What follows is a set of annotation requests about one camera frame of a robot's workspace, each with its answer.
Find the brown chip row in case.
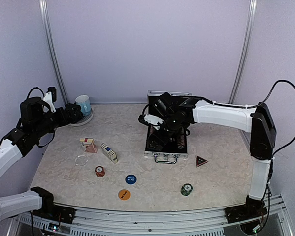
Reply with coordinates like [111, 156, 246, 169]
[176, 134, 185, 149]

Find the aluminium poker case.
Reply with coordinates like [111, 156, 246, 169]
[138, 91, 192, 164]

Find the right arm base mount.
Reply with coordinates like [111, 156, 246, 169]
[225, 205, 267, 224]

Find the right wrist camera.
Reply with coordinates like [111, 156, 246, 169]
[143, 114, 164, 130]

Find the aluminium post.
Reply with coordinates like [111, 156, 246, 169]
[229, 0, 258, 104]
[39, 0, 69, 104]

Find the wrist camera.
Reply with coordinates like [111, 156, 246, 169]
[43, 87, 57, 113]
[143, 114, 164, 130]

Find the red playing card deck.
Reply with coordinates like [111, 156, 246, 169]
[79, 138, 98, 153]

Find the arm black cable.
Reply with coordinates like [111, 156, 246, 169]
[206, 79, 295, 158]
[26, 86, 48, 101]

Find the white round coaster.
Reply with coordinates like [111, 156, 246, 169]
[69, 109, 94, 127]

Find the black triangular dealer button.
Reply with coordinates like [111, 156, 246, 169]
[195, 155, 208, 167]

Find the green poker chip stack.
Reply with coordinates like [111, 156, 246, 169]
[180, 183, 193, 196]

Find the left aluminium post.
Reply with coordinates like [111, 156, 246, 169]
[39, 0, 69, 104]

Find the right aluminium post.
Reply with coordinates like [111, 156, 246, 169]
[229, 0, 258, 104]

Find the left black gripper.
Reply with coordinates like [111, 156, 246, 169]
[33, 102, 80, 138]

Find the aluminium front rail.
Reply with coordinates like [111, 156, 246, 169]
[9, 194, 293, 236]

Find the orange poker chip stack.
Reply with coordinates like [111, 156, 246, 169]
[95, 166, 105, 177]

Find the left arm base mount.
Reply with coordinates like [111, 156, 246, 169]
[33, 205, 76, 224]

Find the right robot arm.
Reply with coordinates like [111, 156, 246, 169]
[140, 92, 276, 218]

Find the blue small blind button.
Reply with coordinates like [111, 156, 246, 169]
[125, 174, 137, 185]

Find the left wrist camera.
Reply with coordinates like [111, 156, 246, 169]
[43, 87, 57, 113]

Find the light blue mug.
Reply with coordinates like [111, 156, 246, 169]
[75, 95, 91, 116]

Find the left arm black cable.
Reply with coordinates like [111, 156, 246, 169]
[26, 86, 48, 101]

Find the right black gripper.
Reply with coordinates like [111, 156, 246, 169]
[146, 114, 184, 151]

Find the clear round disc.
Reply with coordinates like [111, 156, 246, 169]
[75, 155, 88, 166]

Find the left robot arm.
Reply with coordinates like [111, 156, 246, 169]
[0, 97, 83, 221]

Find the orange big blind button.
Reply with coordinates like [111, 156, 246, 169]
[118, 189, 131, 201]

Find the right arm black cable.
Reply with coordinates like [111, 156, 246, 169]
[206, 79, 295, 158]

